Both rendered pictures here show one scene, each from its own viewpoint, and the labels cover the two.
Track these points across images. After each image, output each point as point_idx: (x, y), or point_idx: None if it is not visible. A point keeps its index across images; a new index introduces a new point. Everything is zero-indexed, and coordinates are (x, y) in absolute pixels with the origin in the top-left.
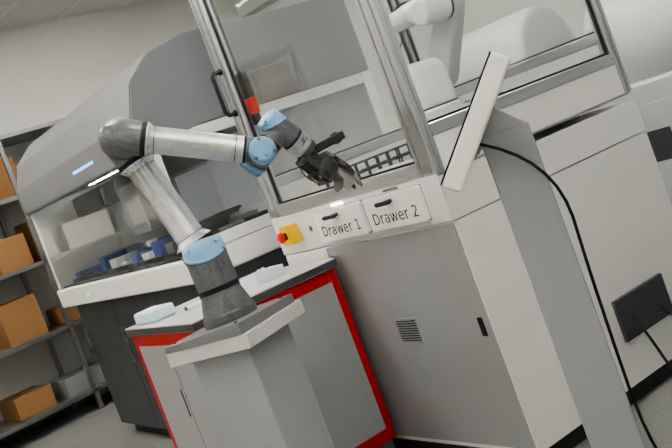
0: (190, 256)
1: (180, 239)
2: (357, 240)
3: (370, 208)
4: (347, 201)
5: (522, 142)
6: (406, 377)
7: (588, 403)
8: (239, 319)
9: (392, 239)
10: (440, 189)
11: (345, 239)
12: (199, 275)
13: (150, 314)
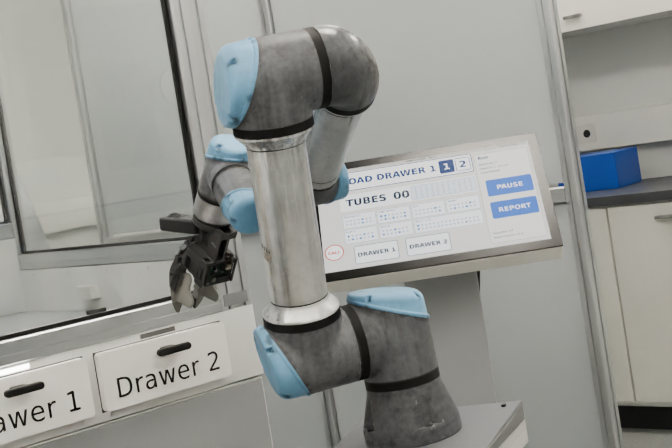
0: (422, 303)
1: (325, 291)
2: (32, 444)
3: (116, 366)
4: (43, 362)
5: None
6: None
7: None
8: (471, 413)
9: (135, 423)
10: (254, 327)
11: (7, 444)
12: (430, 338)
13: None
